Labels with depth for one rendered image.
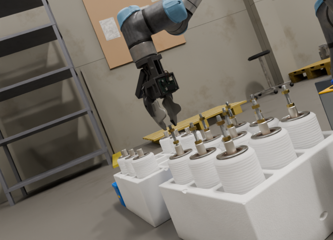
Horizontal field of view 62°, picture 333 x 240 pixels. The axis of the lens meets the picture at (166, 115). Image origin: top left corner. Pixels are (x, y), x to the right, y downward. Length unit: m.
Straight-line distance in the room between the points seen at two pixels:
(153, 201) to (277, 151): 0.55
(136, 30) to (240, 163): 0.45
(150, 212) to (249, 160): 0.55
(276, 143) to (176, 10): 0.43
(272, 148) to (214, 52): 3.82
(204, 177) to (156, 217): 0.42
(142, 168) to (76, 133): 3.00
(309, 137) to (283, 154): 0.11
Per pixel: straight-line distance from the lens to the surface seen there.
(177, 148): 0.83
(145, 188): 1.06
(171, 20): 0.80
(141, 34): 0.81
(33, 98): 4.16
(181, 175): 0.81
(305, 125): 0.77
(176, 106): 0.82
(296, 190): 0.67
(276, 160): 0.69
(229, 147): 0.63
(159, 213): 1.09
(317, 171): 0.73
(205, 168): 0.70
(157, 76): 0.77
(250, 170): 0.62
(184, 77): 4.21
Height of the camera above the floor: 0.41
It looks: 2 degrees down
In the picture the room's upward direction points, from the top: 22 degrees counter-clockwise
